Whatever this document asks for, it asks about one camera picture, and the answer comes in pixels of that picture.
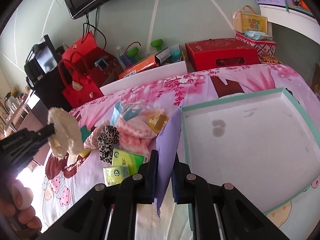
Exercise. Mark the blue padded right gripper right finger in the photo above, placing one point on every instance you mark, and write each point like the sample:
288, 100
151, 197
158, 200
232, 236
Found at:
175, 179

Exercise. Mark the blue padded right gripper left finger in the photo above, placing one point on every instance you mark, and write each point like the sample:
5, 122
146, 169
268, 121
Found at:
151, 177

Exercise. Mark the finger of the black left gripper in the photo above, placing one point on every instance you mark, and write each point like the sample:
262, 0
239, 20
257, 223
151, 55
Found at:
18, 149

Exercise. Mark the green tissue pack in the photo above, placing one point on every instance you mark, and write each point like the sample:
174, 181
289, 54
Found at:
114, 175
131, 160

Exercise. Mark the purple paper packet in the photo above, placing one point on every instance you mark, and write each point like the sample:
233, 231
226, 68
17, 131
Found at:
166, 146

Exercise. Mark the cream knitted scrunchie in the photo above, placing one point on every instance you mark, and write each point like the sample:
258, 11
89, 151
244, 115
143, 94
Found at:
67, 136

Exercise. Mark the leopard print scrunchie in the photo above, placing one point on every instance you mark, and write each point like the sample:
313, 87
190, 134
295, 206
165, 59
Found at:
106, 143

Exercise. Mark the teal yellow sponge cloth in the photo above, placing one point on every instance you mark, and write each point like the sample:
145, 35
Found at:
85, 133

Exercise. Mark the pink fabric scrunchie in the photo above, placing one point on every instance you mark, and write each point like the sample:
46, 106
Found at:
91, 142

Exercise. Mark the person's left hand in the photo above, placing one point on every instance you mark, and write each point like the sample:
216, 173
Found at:
22, 198

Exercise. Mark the bag of pink fluffy items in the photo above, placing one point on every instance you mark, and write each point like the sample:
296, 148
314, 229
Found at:
132, 123

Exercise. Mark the pink floral bedsheet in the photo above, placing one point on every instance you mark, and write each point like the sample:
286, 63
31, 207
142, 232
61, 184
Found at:
67, 180

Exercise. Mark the black monitor device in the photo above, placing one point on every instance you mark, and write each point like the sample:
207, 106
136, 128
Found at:
41, 60

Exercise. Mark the red felt handbag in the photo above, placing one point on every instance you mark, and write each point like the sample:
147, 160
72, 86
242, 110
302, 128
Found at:
82, 88

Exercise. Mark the white tray with teal rim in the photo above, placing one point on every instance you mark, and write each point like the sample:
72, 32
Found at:
264, 143

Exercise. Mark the orange cardboard box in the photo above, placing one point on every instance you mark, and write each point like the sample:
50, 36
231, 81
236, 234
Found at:
146, 64

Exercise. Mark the red paper gift bag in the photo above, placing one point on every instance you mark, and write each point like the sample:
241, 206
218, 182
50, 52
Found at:
91, 60

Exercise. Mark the green dumbbell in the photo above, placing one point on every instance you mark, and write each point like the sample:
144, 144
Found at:
136, 52

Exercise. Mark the red white patterned box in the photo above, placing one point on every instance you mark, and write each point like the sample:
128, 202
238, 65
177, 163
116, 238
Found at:
265, 48

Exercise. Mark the blue wet wipes pack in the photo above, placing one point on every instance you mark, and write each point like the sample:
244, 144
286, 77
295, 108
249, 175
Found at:
257, 35

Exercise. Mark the white shelf counter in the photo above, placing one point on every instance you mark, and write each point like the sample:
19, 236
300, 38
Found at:
294, 20

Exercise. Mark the red gift box with handle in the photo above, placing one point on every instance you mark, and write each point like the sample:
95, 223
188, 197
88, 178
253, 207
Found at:
223, 52

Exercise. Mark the yellow carry box with handle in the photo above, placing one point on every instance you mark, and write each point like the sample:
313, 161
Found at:
247, 19

